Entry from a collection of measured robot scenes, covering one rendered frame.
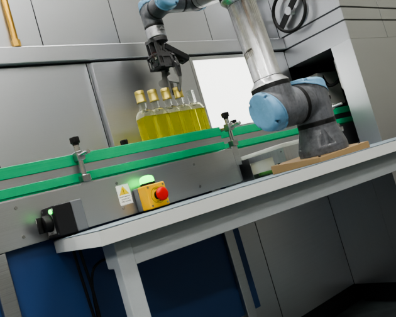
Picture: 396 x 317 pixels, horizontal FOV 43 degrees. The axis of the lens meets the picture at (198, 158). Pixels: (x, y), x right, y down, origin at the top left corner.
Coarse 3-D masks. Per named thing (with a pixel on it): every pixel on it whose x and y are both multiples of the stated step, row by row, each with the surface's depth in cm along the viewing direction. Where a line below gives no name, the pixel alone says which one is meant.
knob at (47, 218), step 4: (44, 216) 126; (48, 216) 126; (36, 220) 125; (40, 220) 125; (44, 220) 125; (48, 220) 125; (52, 220) 125; (36, 224) 125; (40, 224) 125; (44, 224) 125; (48, 224) 125; (52, 224) 125; (40, 228) 125; (44, 228) 125; (48, 228) 125; (52, 228) 125; (40, 232) 125; (44, 232) 125
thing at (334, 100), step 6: (324, 72) 266; (330, 72) 269; (330, 78) 268; (336, 78) 272; (336, 84) 270; (330, 90) 266; (336, 90) 269; (336, 96) 268; (342, 96) 271; (336, 102) 267; (342, 102) 270
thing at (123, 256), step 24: (360, 168) 153; (384, 168) 158; (288, 192) 137; (312, 192) 141; (216, 216) 124; (240, 216) 127; (264, 216) 131; (144, 240) 113; (168, 240) 116; (192, 240) 119; (120, 264) 108; (120, 288) 111; (144, 312) 109
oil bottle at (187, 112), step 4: (180, 104) 187; (184, 104) 187; (188, 104) 188; (180, 108) 185; (184, 108) 186; (188, 108) 187; (184, 112) 185; (188, 112) 186; (192, 112) 188; (184, 116) 185; (188, 116) 186; (192, 116) 187; (184, 120) 185; (188, 120) 185; (192, 120) 187; (188, 124) 185; (192, 124) 186; (196, 124) 187; (188, 128) 185; (192, 128) 186; (196, 128) 187; (188, 132) 184
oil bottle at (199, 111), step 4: (192, 104) 190; (196, 104) 190; (200, 104) 191; (192, 108) 189; (196, 108) 189; (200, 108) 190; (204, 108) 192; (196, 112) 189; (200, 112) 190; (204, 112) 191; (196, 116) 188; (200, 116) 189; (204, 116) 191; (196, 120) 189; (200, 120) 189; (204, 120) 190; (200, 124) 188; (204, 124) 190; (208, 124) 191; (200, 128) 188; (204, 128) 189; (208, 128) 190
